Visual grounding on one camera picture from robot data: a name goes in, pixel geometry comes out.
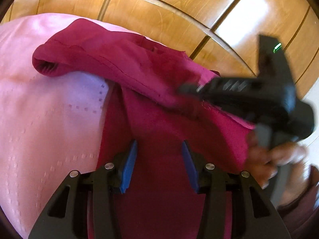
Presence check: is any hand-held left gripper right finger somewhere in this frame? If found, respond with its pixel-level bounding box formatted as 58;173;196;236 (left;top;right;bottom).
181;141;292;239

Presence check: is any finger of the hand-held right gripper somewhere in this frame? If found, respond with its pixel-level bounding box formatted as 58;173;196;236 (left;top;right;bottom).
177;79;210;100

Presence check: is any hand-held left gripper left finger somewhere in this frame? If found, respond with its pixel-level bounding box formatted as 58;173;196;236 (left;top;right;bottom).
28;139;138;239

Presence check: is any maroon knit garment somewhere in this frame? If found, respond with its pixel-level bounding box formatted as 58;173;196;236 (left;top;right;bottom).
32;19;256;239

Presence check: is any person's right forearm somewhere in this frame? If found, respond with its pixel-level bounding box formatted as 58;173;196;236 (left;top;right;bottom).
272;159;319;239

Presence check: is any person's right hand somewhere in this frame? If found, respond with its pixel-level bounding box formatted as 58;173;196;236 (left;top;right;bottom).
245;127;308;190

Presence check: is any wooden panelled wardrobe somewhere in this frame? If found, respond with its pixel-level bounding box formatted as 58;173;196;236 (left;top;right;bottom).
0;0;319;100

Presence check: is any pink patterned bedspread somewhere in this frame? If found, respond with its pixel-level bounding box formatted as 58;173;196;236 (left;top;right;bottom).
0;12;165;239

